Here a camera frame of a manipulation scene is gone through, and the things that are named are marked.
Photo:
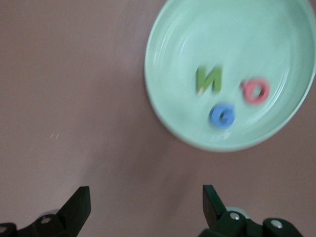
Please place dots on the green foam letter N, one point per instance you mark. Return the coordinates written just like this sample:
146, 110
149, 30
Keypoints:
217, 80

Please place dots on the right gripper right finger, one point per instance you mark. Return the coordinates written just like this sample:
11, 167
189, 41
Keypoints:
214, 212

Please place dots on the pale green plate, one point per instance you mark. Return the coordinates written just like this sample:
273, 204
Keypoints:
222, 37

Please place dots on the blue foam letter G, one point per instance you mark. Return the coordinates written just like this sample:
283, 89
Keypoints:
214, 117

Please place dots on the red foam letter Q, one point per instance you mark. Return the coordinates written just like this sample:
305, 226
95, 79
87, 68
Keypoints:
247, 96

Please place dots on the brown table cover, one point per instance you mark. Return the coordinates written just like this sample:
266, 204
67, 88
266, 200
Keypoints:
74, 74

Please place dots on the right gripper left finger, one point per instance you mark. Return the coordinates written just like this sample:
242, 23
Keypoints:
74, 212

